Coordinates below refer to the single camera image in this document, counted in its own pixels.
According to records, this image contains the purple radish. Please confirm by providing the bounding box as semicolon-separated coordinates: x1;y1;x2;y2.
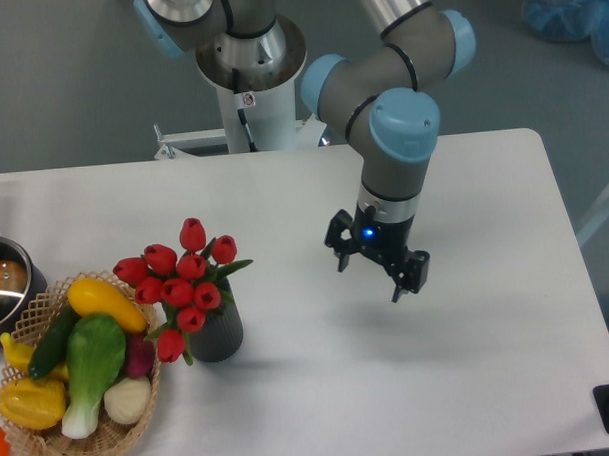
123;334;155;378

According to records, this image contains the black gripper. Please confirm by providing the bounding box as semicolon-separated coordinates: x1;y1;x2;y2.
324;197;431;303

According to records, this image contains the dark grey ribbed vase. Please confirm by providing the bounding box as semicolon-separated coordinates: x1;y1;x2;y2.
189;278;244;363

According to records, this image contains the woven wicker basket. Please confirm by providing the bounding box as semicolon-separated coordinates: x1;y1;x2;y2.
0;271;161;456

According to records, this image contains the green cucumber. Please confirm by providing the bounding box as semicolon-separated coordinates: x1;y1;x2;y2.
27;303;81;380

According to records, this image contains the blue handled steel pot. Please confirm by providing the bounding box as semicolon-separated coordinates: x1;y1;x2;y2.
0;235;46;335

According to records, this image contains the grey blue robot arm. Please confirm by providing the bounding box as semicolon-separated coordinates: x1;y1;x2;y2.
301;0;476;301

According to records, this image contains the yellow squash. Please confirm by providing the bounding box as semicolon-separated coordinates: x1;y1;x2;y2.
67;277;148;334

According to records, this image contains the white frame at right edge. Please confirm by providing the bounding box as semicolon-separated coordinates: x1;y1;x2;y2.
576;182;609;247

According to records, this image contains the yellow bell pepper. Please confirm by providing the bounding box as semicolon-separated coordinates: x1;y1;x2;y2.
0;378;67;431

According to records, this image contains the green bok choy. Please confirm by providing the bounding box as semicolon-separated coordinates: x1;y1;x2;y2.
61;313;126;440

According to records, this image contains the yellow banana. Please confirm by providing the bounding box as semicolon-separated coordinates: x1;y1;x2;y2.
0;332;69;382

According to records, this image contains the blue plastic bag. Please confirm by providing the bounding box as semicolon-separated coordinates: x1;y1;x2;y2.
521;0;609;68

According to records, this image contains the red tulip bouquet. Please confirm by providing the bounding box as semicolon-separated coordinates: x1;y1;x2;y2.
113;218;252;365

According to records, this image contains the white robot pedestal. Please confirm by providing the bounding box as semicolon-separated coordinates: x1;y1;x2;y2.
134;0;307;154

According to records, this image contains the white garlic bulb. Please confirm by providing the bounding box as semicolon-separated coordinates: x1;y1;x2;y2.
103;377;151;425

